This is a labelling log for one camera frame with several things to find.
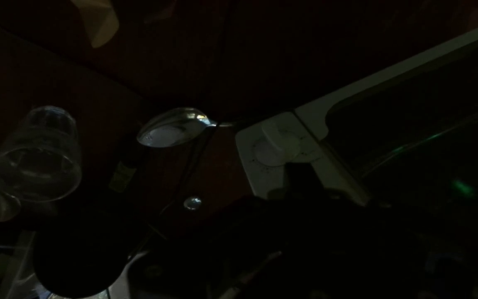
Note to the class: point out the white oven knob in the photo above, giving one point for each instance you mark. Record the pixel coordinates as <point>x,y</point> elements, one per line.
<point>268,152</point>

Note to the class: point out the clear drinking glass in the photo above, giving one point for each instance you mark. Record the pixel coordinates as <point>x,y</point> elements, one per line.
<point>39,159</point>

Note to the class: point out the white crumpled cloth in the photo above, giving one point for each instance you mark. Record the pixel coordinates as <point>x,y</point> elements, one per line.
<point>99,19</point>

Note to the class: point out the metal spoon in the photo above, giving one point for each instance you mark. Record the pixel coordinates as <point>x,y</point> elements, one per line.
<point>175,127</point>

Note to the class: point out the small metal bolt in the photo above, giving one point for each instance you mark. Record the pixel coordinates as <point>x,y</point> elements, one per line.
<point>194,203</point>

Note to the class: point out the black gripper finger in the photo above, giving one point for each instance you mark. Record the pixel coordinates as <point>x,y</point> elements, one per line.
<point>301,180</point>

